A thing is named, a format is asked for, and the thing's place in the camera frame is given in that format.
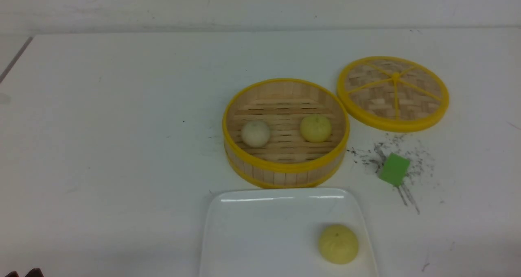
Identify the yellow steamed bun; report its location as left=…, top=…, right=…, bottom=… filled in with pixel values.
left=300, top=114, right=333, bottom=143
left=318, top=225, right=359, bottom=264

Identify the yellow rimmed bamboo steamer lid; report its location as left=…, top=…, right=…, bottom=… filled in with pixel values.
left=336, top=56, right=450, bottom=133

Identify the green cube block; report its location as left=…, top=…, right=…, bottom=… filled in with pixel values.
left=379, top=153, right=411, bottom=187

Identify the white square plate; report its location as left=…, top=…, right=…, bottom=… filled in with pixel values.
left=199, top=188, right=379, bottom=277

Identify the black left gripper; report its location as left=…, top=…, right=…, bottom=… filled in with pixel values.
left=0, top=268, right=44, bottom=277

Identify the yellow rimmed bamboo steamer basket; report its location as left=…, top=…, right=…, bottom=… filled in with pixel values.
left=222, top=78, right=350, bottom=189

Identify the yellow steamed bun on plate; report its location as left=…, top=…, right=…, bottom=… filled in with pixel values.
left=318, top=225, right=359, bottom=264

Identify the white steamed bun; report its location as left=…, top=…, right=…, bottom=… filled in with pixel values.
left=241, top=120, right=271, bottom=148

